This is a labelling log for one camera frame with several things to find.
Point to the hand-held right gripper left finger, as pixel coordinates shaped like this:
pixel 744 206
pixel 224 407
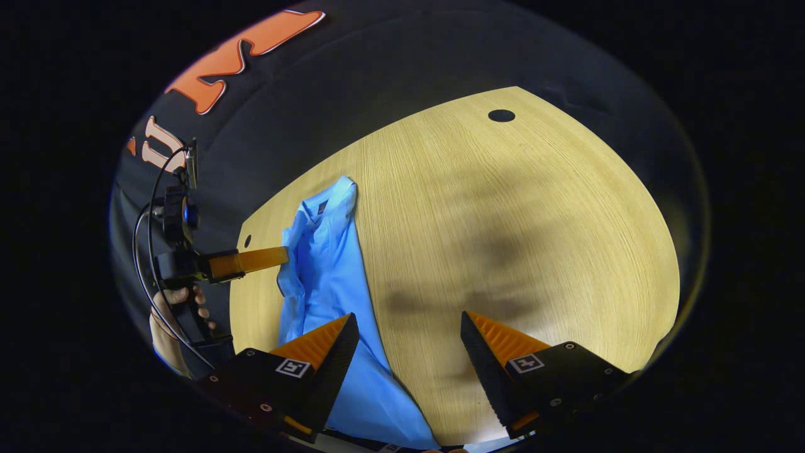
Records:
pixel 330 371

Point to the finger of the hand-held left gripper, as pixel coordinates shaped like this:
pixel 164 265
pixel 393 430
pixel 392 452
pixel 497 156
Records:
pixel 245 261

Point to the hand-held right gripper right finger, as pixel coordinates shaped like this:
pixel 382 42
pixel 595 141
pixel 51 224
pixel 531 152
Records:
pixel 484 368

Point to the light blue T-shirt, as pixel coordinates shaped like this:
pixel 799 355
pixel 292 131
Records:
pixel 333 277

